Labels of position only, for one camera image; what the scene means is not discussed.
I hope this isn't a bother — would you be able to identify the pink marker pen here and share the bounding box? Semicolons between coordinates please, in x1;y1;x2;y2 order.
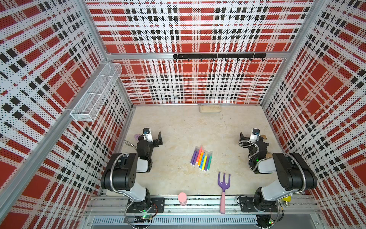
196;146;203;166

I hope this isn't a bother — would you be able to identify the orange marker pen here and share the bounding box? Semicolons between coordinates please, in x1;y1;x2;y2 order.
197;147;204;169

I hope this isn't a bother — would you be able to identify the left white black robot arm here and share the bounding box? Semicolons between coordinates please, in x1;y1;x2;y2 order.
101;128;165;215

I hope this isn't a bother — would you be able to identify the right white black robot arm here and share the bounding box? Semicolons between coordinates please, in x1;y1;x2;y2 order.
238;129;317;212

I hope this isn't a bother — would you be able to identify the blue marker pen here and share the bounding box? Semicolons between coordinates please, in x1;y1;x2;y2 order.
199;152;206;170

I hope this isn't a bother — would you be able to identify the purple smiley toy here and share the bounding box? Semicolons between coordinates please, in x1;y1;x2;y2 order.
134;134;141;141

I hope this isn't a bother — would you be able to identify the pink cylindrical cup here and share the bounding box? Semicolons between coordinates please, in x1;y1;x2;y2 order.
178;192;188;206

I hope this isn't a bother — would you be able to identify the yellow light bulb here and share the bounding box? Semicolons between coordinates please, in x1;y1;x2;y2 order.
282;195;292;207

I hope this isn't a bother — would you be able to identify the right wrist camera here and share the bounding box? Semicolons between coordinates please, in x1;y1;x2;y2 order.
249;128;260;143

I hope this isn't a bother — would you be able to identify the purple garden fork pink handle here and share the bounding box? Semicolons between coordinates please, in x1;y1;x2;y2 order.
218;172;231;214

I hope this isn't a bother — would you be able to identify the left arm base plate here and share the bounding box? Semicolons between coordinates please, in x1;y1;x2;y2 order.
127;198;165;213

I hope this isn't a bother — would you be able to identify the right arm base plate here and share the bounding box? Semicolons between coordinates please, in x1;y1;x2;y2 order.
236;195;278;213

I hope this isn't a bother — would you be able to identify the white wire mesh shelf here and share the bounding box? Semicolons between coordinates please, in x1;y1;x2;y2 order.
71;63;122;122

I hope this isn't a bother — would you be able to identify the black hook rail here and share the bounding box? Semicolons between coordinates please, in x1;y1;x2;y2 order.
173;53;267;60

